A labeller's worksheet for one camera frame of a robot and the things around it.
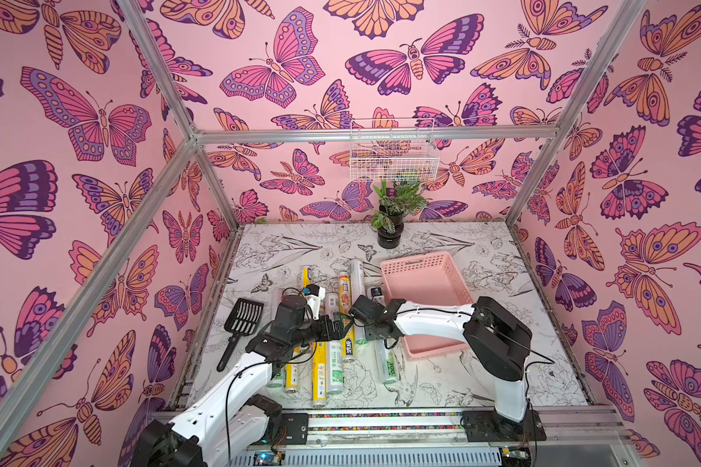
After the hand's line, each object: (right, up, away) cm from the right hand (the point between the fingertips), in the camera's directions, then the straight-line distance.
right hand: (370, 333), depth 90 cm
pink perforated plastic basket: (+23, +16, +13) cm, 31 cm away
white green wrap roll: (-11, -3, -7) cm, 13 cm away
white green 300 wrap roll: (+4, -6, -10) cm, 12 cm away
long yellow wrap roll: (-22, +16, +10) cm, 29 cm away
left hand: (-8, +7, -10) cm, 14 cm away
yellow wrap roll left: (-22, -9, -11) cm, 26 cm away
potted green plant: (+9, +43, +4) cm, 44 cm away
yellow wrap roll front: (-14, -8, -11) cm, 20 cm away
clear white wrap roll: (-4, +13, +5) cm, 14 cm away
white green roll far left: (-26, -10, -12) cm, 30 cm away
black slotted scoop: (-41, +3, +3) cm, 41 cm away
